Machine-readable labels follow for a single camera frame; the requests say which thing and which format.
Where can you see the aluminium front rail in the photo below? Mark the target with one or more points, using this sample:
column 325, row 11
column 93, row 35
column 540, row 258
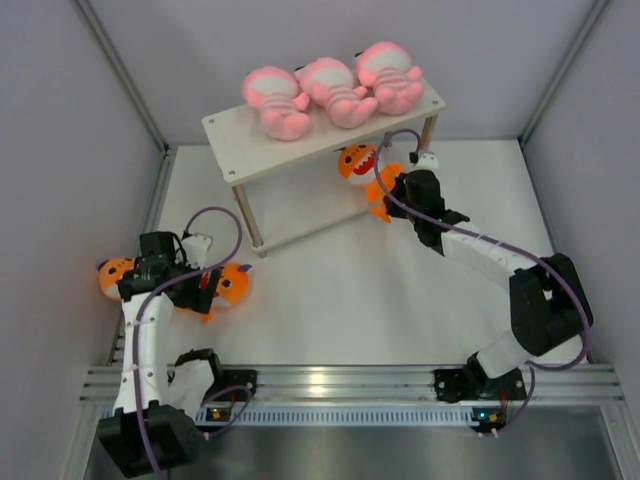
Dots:
column 585, row 384

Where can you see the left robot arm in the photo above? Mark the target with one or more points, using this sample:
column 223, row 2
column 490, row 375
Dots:
column 152, row 426

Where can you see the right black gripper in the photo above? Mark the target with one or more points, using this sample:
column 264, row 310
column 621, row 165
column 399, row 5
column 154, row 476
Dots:
column 394, row 209

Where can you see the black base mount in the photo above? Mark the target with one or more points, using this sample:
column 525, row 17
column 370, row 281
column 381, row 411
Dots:
column 228, row 386
column 466, row 384

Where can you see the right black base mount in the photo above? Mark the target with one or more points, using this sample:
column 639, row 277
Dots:
column 466, row 384

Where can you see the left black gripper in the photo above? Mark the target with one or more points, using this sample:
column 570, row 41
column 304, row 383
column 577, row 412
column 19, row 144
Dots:
column 198, row 299

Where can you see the grey slotted cable duct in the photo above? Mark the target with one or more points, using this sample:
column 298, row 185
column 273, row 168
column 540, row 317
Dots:
column 405, row 415

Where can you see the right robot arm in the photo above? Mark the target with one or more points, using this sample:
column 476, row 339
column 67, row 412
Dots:
column 547, row 303

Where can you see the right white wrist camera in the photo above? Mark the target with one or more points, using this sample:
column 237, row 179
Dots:
column 423, row 160

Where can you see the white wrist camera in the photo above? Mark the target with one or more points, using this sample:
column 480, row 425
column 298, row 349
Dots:
column 423, row 160
column 196, row 247

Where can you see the orange shark plush front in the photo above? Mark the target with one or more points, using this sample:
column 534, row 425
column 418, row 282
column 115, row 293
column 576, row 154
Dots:
column 356, row 165

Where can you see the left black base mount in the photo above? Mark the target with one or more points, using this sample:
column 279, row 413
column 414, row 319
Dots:
column 228, row 386

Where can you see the orange shark plush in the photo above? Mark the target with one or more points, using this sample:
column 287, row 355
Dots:
column 356, row 165
column 110, row 273
column 232, row 289

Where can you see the white two-tier shelf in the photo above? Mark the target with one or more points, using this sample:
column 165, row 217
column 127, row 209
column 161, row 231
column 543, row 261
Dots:
column 287, row 190

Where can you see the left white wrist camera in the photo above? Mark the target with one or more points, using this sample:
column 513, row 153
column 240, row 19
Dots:
column 196, row 247

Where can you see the pink plush toy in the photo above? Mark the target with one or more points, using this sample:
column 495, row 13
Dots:
column 387, row 69
column 331, row 85
column 280, row 103

